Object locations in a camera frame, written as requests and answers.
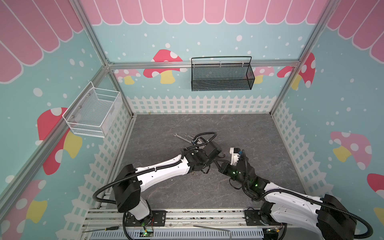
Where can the green circuit board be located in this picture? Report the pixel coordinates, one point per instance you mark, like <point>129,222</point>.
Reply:
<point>272,231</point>
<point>146,234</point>

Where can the white mesh wall basket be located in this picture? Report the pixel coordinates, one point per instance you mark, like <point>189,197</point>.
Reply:
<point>93,112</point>

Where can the long silver wrench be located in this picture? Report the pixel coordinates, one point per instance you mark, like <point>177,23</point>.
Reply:
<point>182,138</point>

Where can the left green circuit board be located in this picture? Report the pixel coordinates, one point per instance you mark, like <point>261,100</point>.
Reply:
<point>146,234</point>

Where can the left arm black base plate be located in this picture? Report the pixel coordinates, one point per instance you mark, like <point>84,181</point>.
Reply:
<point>155,219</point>

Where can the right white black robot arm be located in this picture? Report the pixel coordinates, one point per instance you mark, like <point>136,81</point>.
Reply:
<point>325,216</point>

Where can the grey metal hex key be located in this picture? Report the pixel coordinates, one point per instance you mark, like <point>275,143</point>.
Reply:
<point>215,229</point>

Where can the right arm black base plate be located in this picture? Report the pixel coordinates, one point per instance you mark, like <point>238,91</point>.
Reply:
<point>258,218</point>

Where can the black handled screwdriver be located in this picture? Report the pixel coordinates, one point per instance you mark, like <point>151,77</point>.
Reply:
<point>113,228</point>

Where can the right green circuit board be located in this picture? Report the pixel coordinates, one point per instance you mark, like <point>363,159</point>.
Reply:
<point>272,231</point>

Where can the black mesh wall basket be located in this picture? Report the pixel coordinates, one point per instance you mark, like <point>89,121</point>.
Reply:
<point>222,73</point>

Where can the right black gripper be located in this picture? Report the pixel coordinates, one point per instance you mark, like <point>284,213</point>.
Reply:
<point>229,166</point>

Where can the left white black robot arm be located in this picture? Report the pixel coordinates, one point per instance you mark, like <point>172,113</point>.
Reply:
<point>125,191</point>

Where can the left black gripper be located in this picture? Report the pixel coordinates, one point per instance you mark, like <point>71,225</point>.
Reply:
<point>218,157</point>

